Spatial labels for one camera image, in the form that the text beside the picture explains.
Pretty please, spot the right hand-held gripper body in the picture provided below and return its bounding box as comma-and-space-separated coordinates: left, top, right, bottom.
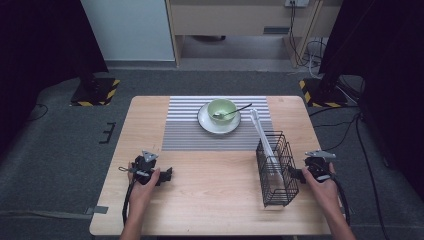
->
303, 149, 337, 184

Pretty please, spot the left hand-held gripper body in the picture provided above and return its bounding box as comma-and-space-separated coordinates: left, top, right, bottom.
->
131, 149, 163, 186

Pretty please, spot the black wire basket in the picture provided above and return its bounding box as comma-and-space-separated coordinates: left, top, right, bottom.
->
255, 130, 300, 208

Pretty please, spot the white plate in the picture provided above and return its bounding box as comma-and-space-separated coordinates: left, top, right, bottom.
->
197, 101, 242, 135

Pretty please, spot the person's right hand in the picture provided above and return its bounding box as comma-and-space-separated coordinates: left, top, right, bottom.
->
301, 163, 341, 211

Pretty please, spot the person's left hand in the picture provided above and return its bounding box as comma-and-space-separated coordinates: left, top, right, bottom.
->
128, 169, 161, 209

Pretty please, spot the striped grey placemat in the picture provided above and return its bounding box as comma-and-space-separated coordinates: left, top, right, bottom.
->
161, 95, 274, 152

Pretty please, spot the grey tape strip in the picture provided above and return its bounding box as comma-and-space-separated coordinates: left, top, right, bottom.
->
84, 205, 110, 216

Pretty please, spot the black stand base striped edge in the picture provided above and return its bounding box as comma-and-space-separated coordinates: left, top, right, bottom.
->
70, 77, 121, 108
298, 78, 350, 109

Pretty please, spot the green bowl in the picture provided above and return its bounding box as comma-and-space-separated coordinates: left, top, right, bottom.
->
207, 98, 238, 126

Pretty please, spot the metal spoon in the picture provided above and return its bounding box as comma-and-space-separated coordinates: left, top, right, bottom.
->
213, 102, 253, 120

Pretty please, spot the dark curtain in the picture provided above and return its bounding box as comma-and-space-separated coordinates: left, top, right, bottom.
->
0, 0, 110, 158
318, 0, 424, 201

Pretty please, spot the wooden desk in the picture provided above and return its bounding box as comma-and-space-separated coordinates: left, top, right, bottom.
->
165, 0, 344, 68

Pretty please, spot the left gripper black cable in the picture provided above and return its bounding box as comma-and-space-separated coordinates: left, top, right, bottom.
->
118, 165, 138, 226

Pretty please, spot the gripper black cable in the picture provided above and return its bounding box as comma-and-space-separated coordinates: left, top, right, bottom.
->
118, 165, 138, 226
331, 174, 352, 227

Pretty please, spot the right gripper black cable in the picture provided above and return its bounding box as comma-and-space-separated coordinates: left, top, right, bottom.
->
331, 174, 352, 227

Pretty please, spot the long black floor cable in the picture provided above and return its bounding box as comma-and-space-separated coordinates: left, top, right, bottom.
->
308, 104, 392, 240

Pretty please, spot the white cable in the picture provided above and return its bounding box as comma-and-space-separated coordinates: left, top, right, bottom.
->
307, 39, 327, 80

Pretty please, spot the thin black floor cable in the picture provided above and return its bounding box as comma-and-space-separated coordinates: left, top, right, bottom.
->
28, 103, 50, 123

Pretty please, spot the black socket cable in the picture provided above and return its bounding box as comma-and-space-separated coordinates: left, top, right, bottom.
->
288, 1, 310, 68

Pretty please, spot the wall power socket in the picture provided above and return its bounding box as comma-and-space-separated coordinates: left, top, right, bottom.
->
284, 0, 310, 8

